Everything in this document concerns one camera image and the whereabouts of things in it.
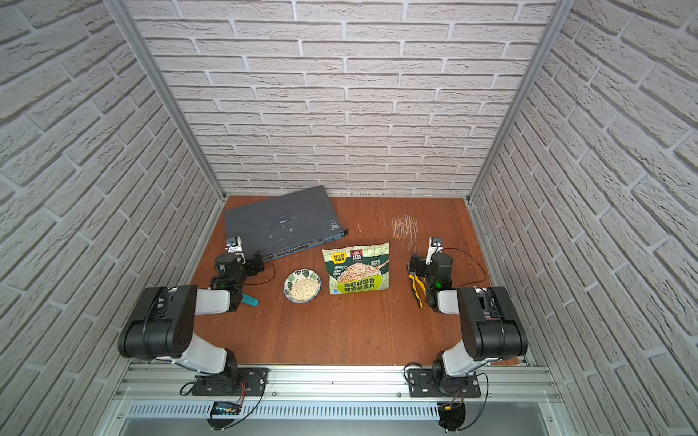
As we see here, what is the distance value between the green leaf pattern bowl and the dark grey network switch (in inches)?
5.0

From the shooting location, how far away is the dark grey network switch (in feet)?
3.36

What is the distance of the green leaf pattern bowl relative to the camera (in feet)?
2.88

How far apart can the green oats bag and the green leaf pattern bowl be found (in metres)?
0.06
